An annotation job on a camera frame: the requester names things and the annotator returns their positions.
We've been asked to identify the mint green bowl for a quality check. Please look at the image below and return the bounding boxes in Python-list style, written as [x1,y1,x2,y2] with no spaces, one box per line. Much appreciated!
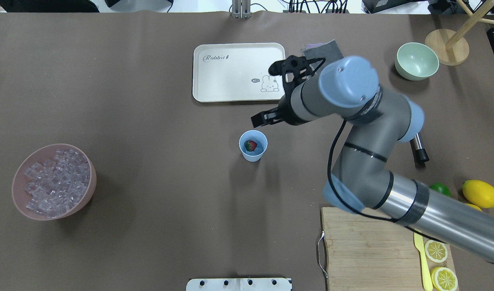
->
[395,42,440,81]

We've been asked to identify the cream rabbit tray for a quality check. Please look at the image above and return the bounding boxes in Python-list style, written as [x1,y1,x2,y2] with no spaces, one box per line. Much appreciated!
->
[192,42,285,103]

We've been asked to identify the wooden glass stand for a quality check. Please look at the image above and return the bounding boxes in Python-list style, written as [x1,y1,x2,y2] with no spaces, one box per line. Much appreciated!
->
[425,0,494,66]

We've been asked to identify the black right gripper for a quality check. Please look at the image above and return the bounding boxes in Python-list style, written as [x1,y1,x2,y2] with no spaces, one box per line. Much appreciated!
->
[251,55,326,129]

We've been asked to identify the aluminium frame post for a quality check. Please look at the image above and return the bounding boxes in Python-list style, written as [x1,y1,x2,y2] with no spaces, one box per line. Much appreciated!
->
[230,0,252,19]

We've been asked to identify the green lime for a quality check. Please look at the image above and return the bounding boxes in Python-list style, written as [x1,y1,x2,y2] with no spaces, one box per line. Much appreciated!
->
[429,182,452,197]

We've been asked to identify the red strawberry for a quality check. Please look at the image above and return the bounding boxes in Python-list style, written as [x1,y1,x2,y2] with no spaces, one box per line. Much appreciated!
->
[244,139,258,153]

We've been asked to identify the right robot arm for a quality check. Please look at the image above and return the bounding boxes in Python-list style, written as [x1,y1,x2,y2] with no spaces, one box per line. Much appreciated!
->
[252,55,494,265]

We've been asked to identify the steel muddler black tip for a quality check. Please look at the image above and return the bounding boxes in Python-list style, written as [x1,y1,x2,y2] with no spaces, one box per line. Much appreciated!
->
[410,133,430,164]

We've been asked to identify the light blue plastic cup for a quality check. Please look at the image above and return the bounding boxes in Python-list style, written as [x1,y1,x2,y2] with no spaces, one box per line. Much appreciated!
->
[239,130,268,162]

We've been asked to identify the lemon half slice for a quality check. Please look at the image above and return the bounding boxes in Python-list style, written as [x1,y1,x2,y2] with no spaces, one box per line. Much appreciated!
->
[431,267,459,291]
[424,240,448,263]

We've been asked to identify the yellow lemon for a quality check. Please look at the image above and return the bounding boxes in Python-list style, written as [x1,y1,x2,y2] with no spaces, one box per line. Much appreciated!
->
[466,203,482,211]
[462,180,494,209]

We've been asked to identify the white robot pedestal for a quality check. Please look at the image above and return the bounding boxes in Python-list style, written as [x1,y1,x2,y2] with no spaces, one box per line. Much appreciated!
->
[186,277,293,291]

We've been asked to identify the clear ice cubes pile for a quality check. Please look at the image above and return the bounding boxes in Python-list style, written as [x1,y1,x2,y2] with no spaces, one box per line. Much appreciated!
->
[25,149,91,219]

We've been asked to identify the pink bowl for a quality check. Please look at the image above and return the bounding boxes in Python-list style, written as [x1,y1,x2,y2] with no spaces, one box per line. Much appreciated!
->
[12,143,97,221]

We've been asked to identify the right camera cable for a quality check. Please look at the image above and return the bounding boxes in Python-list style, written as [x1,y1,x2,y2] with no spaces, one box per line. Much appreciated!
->
[327,119,445,244]

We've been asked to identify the grey folded cloth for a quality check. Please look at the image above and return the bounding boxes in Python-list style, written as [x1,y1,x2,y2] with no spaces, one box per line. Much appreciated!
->
[302,39,344,63]

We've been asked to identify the yellow plastic knife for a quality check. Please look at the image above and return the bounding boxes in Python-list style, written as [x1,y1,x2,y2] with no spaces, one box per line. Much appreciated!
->
[414,232,433,291]

